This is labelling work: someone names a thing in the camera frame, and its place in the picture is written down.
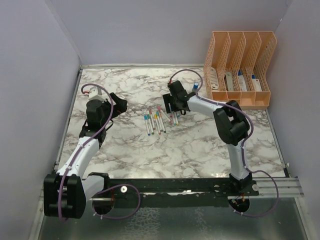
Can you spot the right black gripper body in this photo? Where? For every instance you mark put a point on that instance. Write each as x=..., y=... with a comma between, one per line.
x=176, y=108

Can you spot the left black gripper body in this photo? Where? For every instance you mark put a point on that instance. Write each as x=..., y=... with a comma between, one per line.
x=107, y=107

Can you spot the light blue cap marker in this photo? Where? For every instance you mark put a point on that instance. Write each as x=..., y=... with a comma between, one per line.
x=175, y=119

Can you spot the magenta cap marker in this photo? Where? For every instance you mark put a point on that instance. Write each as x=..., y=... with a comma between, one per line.
x=171, y=118

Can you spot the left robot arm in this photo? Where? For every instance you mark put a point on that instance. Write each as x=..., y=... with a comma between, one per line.
x=65, y=193

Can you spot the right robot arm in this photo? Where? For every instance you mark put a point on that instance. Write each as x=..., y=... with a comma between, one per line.
x=231, y=124

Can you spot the pink cap marker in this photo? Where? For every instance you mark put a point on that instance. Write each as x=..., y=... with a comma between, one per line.
x=164, y=115

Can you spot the blue grey round stamp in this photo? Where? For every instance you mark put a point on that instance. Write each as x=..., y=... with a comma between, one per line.
x=195, y=87

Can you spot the brown cap marker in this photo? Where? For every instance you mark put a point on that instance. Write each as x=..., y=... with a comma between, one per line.
x=152, y=120

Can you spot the green cap left marker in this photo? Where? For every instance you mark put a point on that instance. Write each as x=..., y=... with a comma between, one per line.
x=150, y=124

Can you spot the blue cap left marker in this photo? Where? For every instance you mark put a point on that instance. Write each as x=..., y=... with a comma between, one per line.
x=147, y=125

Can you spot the peach plastic file organizer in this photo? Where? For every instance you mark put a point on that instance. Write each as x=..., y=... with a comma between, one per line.
x=243, y=53

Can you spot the white box in organizer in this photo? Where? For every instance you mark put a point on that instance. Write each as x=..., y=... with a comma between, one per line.
x=256, y=83

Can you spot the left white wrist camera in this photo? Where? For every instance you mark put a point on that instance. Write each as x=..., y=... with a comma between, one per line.
x=95, y=93

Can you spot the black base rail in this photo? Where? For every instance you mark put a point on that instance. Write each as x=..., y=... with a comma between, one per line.
x=171, y=193

